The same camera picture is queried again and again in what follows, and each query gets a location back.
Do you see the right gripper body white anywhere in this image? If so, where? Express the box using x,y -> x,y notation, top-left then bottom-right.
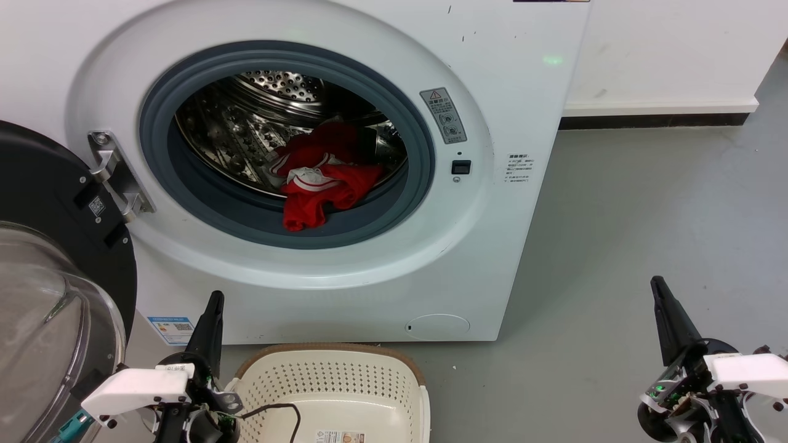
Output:
640,337 -> 788,425

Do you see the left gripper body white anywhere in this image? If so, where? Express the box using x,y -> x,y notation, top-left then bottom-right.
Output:
81,362 -> 243,431

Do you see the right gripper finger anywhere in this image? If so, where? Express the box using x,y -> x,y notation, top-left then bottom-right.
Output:
651,277 -> 681,367
657,277 -> 703,358

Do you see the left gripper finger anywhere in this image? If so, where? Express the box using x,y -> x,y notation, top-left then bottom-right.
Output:
197,292 -> 225,378
185,291 -> 218,365

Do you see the red and white sports jersey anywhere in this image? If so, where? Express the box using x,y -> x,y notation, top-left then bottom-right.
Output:
268,121 -> 385,233

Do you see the cream perforated plastic laundry basket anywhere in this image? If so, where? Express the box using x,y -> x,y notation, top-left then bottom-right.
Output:
225,343 -> 432,443

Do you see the printed paper food label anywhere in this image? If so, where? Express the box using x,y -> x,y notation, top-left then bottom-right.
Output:
315,429 -> 366,443

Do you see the black washer door with glass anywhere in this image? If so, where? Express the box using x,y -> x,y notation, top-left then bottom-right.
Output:
0,120 -> 139,443

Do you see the stainless steel washing machine drum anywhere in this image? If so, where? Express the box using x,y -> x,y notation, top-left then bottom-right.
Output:
175,70 -> 409,199

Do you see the blue and white energy label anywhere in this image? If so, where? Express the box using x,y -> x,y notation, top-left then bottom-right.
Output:
147,316 -> 196,346

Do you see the white front-load washing machine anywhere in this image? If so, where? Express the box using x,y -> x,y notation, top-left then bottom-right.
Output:
0,0 -> 592,345

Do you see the silver metal door hinge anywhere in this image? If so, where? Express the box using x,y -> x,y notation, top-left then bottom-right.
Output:
88,130 -> 156,223

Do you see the grey rubber door gasket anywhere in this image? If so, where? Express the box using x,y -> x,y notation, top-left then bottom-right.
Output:
139,40 -> 436,250

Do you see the small printed text sticker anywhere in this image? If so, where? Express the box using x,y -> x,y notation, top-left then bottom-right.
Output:
504,153 -> 535,185

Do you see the round drain filter cover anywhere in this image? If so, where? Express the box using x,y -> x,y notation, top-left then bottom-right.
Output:
404,314 -> 472,341

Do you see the grey warning sticker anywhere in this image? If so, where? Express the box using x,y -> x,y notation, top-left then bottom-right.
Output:
420,87 -> 468,145

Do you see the teal cable connector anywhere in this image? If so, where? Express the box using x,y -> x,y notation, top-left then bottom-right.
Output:
52,410 -> 94,443

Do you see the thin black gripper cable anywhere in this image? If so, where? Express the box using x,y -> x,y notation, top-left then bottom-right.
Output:
239,402 -> 302,443

